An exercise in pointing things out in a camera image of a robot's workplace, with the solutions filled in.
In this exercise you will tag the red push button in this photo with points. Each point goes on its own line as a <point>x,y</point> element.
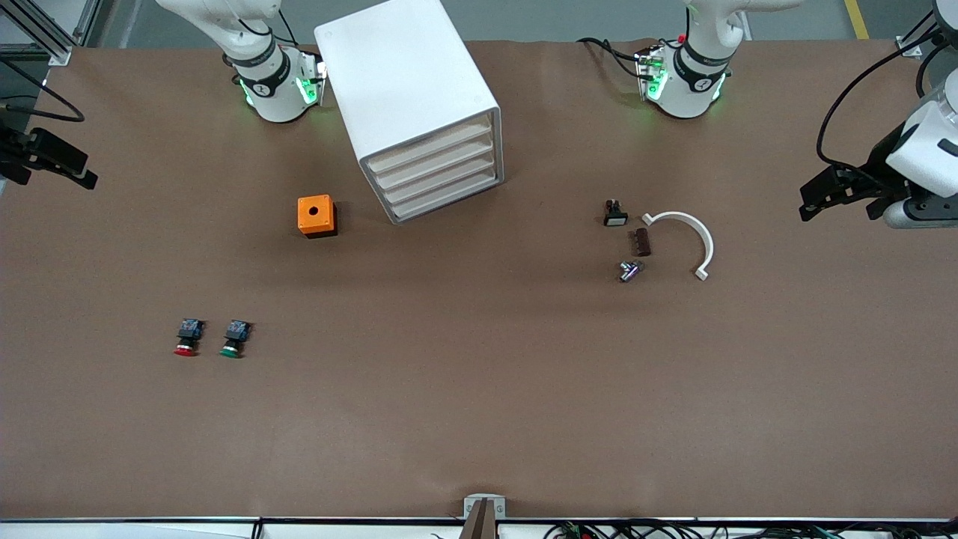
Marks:
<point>188,331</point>

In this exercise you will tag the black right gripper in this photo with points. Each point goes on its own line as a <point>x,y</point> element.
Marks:
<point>15,152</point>

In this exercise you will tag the orange button enclosure box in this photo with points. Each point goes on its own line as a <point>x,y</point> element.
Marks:
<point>323,218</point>

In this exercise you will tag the brown terminal block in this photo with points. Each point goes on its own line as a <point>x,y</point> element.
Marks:
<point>641,242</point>

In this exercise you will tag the silver metal fitting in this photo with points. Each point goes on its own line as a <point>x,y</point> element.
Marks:
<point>629,271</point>

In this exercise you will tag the aluminium frame profile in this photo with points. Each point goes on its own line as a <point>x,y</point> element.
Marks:
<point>909,49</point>
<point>52,45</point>

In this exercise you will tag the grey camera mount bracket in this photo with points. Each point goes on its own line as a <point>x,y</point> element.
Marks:
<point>484,516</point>

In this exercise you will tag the black switch with white face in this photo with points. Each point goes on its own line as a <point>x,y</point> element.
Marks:
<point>615,217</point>

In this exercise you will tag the green push button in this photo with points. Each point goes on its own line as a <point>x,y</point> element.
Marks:
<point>236,331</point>

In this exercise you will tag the white curved plastic clip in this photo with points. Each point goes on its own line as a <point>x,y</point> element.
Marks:
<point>707,239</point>

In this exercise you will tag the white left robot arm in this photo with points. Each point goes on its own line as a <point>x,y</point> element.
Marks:
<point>692,82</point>

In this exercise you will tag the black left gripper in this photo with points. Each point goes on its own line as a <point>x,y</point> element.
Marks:
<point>877,166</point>

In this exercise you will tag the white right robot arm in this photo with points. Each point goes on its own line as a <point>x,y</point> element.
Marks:
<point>273,90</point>

